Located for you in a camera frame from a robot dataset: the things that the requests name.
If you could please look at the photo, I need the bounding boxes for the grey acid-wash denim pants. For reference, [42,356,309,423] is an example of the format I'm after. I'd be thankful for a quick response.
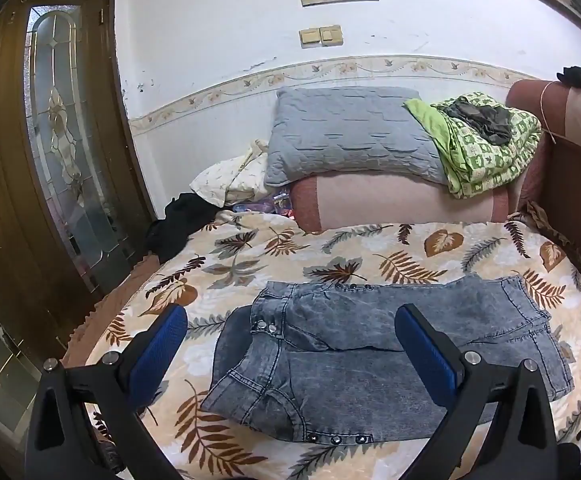
[202,275,574,445]

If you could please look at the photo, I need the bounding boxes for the brown wooden glass door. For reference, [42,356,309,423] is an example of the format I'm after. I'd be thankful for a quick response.
[0,0,154,362]

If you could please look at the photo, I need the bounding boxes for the black cloth at bed edge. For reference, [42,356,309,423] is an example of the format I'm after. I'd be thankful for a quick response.
[145,193,220,264]

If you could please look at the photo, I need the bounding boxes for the leaf-patterned beige plush blanket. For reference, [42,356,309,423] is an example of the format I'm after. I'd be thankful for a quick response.
[64,211,581,479]

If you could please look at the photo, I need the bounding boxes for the green patterned folded blanket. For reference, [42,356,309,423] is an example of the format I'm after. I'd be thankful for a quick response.
[405,91,542,198]

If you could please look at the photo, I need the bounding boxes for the pink sofa cushion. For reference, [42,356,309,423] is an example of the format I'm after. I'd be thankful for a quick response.
[290,174,509,232]

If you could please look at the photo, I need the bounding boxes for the white floral pillow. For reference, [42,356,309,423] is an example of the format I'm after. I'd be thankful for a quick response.
[190,140,272,208]

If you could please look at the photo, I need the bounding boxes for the dark grey crumpled garment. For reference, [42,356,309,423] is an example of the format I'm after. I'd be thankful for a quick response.
[443,96,513,146]

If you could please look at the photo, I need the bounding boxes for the grey quilted pillow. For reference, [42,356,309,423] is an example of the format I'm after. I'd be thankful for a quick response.
[264,87,447,188]

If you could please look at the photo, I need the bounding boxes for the black item on sofa top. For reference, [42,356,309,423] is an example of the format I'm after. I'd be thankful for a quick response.
[556,66,581,90]

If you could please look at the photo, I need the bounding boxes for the beige wall switches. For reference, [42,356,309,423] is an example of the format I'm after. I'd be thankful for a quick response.
[299,25,344,49]

